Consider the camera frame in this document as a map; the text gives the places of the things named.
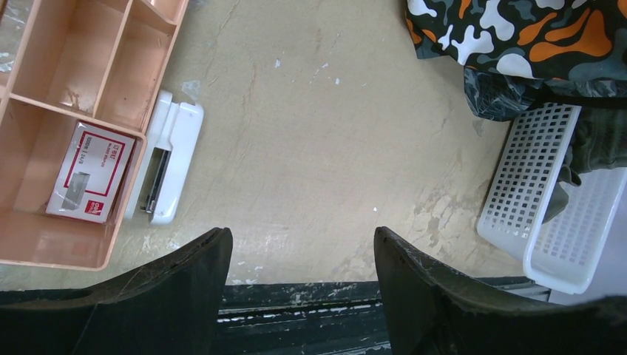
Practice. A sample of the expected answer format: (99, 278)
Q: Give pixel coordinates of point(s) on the white plastic basket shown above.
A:
(563, 253)

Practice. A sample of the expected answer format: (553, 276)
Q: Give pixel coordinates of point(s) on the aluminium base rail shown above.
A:
(302, 318)

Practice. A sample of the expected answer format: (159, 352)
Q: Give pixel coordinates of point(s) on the orange camouflage shorts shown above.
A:
(563, 40)

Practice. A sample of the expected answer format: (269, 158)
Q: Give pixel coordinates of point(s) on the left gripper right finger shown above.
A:
(431, 308)

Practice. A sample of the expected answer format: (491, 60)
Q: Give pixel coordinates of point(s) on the olive green shorts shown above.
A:
(598, 142)

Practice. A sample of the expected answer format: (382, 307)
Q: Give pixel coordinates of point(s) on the white stapler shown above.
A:
(172, 135)

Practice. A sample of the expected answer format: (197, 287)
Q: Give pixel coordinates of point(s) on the peach plastic file organizer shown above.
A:
(79, 62)

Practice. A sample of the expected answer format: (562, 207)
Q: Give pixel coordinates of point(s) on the grey camouflage shorts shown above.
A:
(500, 98)

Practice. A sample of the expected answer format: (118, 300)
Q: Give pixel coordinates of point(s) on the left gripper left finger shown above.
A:
(167, 306)

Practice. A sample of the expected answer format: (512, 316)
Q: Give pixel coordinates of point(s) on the staples box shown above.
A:
(90, 174)

